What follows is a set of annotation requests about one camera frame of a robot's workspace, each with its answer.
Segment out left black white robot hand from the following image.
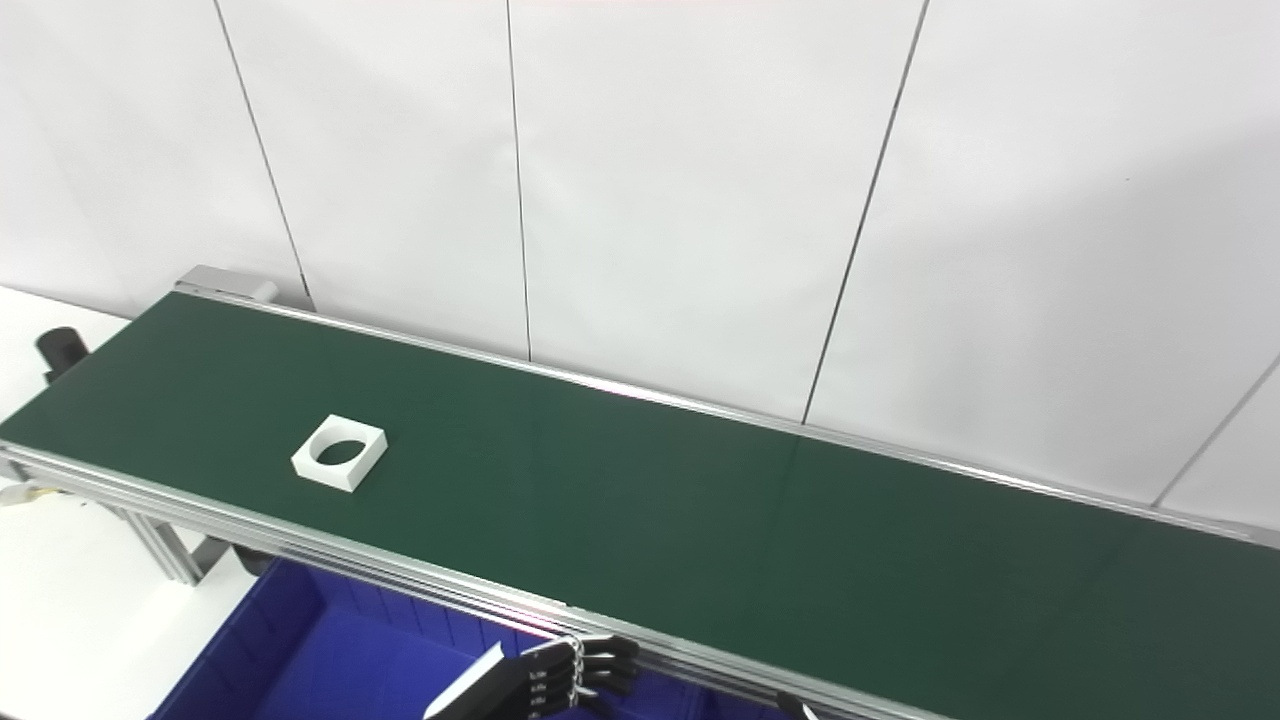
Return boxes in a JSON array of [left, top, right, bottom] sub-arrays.
[[423, 634, 641, 720]]

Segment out white square part round hole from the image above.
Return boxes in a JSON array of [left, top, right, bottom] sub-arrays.
[[291, 414, 388, 493]]

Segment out green conveyor belt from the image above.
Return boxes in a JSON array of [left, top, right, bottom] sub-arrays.
[[0, 292, 1280, 720], [0, 280, 1280, 720]]

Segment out blue plastic bin white parts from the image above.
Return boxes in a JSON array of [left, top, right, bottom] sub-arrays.
[[148, 557, 793, 720]]

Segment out aluminium conveyor leg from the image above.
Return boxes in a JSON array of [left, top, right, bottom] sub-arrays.
[[95, 498, 233, 587]]

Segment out grey conveyor end box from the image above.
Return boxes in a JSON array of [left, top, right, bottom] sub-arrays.
[[175, 265, 317, 313]]

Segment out black cylinder motor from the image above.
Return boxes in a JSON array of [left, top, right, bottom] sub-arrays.
[[35, 327, 92, 387]]

